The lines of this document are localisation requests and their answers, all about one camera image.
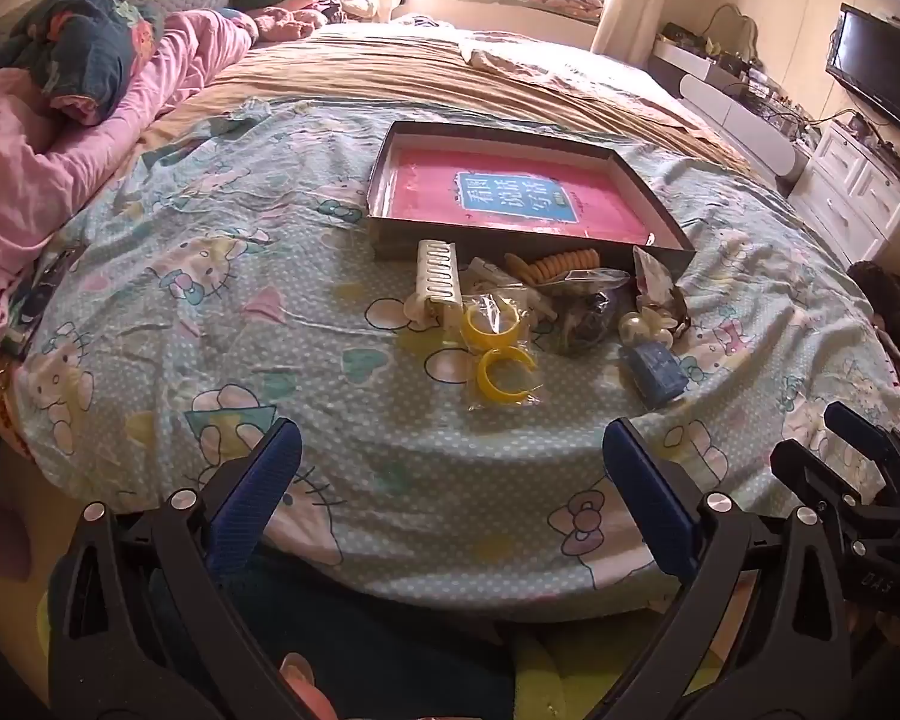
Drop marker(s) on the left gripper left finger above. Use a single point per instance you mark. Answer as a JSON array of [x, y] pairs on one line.
[[139, 625]]

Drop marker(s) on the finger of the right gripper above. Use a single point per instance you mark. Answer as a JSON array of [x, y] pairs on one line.
[[815, 484], [874, 442]]

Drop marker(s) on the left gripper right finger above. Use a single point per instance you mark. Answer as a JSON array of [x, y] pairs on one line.
[[757, 628]]

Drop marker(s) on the blue small box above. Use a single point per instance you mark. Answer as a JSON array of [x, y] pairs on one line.
[[655, 372]]

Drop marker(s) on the bagged red ball earrings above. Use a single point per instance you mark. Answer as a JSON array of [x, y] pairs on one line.
[[659, 298]]

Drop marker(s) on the bagged dark beaded jewelry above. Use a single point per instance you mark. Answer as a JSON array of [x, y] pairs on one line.
[[588, 303]]

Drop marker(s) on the bagged yellow hoop earrings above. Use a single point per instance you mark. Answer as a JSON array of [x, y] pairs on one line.
[[495, 329]]

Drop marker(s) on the bagged white lace accessory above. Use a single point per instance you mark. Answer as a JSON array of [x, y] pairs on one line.
[[482, 276]]

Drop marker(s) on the cream hair claw clip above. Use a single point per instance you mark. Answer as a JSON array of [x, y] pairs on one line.
[[436, 300]]

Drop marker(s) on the pearl hair clip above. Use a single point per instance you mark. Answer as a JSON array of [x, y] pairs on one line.
[[647, 326]]

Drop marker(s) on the white drawer cabinet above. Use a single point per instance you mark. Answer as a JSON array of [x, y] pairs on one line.
[[851, 199]]

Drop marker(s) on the white long low cabinet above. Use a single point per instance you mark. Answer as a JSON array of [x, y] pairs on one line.
[[705, 87]]

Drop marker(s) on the pink book in tray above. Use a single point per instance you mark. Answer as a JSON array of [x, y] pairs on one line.
[[498, 192]]

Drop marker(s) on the hello kitty bed sheet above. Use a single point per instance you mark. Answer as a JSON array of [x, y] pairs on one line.
[[227, 281]]

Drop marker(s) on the dark cardboard tray box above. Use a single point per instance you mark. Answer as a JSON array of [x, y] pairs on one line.
[[398, 240]]

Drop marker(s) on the pink quilt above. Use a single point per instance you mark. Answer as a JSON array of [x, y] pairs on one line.
[[49, 169]]

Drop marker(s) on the pink patterned cloth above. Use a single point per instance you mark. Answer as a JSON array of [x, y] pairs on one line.
[[574, 71]]

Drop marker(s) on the cream curtain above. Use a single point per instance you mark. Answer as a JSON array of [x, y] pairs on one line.
[[627, 30]]

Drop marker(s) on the tan bed cover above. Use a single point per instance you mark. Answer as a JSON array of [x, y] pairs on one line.
[[400, 64]]

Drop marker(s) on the dark floral pillow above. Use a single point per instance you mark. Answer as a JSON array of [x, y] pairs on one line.
[[82, 54]]

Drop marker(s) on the wall mounted black television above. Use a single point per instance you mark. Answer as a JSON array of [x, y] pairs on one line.
[[864, 56]]

